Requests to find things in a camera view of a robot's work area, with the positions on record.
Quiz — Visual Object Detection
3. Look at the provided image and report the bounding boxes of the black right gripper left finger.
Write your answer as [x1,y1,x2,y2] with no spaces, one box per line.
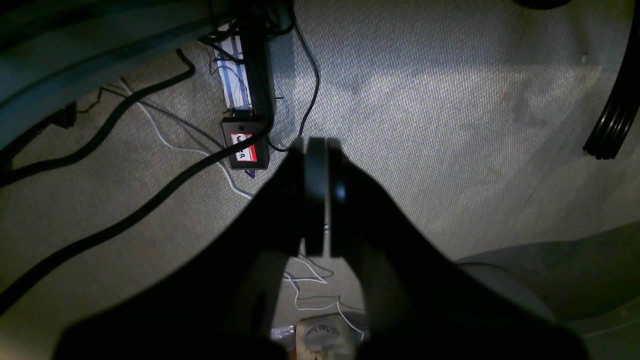
[55,138,304,360]

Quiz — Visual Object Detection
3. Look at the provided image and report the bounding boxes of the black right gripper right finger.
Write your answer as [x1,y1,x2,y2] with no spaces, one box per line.
[327,138,590,360]

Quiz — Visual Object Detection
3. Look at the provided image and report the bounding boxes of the black labelled power adapter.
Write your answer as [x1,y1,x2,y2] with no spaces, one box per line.
[221,116,271,171]

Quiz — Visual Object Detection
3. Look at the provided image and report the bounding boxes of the thin white floor cable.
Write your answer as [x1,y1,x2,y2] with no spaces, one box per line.
[120,80,366,341]

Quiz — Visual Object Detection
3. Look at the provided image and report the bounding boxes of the thick black floor cable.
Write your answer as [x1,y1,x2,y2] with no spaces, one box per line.
[0,115,273,316]

